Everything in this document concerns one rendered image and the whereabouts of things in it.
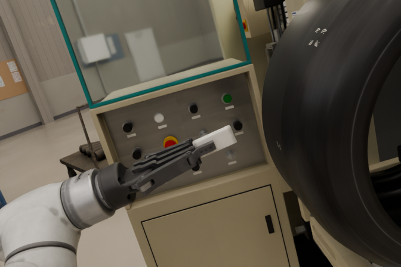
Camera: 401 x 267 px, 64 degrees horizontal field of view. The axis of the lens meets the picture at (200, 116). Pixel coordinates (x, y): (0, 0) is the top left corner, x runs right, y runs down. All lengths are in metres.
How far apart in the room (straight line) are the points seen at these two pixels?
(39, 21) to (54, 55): 1.13
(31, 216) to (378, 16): 0.57
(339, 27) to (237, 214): 0.86
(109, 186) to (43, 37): 11.38
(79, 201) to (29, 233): 0.08
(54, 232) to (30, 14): 11.46
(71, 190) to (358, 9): 0.50
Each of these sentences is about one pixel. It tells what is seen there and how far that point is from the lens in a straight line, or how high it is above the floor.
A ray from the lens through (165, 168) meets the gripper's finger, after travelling 0.51.
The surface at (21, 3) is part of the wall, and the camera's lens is 11.95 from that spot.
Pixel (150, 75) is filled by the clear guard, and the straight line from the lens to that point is 1.07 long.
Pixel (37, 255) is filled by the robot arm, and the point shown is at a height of 1.17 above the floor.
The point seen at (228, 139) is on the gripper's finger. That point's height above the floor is 1.23.
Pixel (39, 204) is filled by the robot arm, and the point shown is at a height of 1.22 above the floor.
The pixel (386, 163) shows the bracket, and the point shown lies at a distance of 1.00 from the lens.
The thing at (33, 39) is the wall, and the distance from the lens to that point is 11.76.
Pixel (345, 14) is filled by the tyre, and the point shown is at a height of 1.38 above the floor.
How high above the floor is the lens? 1.41
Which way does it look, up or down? 14 degrees down
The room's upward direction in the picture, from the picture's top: 16 degrees counter-clockwise
